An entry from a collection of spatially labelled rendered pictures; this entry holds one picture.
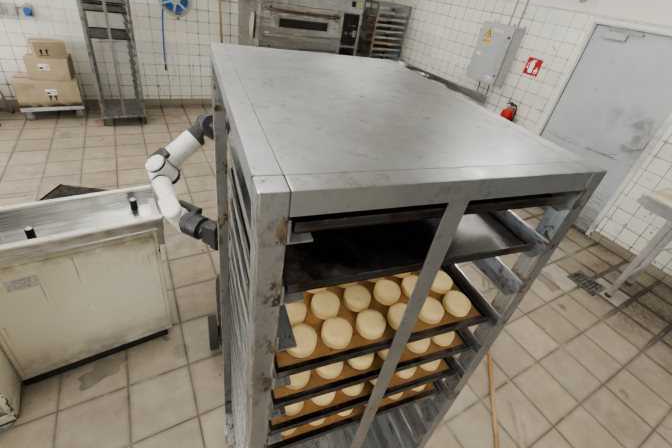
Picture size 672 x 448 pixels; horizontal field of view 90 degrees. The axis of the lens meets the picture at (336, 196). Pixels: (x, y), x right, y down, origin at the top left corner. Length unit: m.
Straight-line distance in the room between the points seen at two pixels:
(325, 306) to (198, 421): 1.64
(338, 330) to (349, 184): 0.32
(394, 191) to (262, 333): 0.23
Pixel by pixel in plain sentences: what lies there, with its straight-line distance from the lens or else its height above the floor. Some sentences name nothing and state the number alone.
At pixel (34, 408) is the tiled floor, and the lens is 2.46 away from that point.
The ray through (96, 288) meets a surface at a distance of 2.04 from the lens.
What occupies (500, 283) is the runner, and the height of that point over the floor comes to 1.58.
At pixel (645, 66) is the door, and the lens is 4.55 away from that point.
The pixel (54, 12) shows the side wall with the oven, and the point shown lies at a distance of 5.65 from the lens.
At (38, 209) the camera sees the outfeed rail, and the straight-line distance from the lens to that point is 2.11.
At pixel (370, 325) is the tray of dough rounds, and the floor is 1.51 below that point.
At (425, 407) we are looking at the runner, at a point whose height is 1.13.
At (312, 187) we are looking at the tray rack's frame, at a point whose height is 1.82.
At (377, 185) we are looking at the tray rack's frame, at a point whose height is 1.82.
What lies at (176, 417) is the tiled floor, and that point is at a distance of 2.21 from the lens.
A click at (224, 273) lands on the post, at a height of 1.10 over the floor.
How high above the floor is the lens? 1.98
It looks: 32 degrees down
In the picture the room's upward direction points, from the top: 10 degrees clockwise
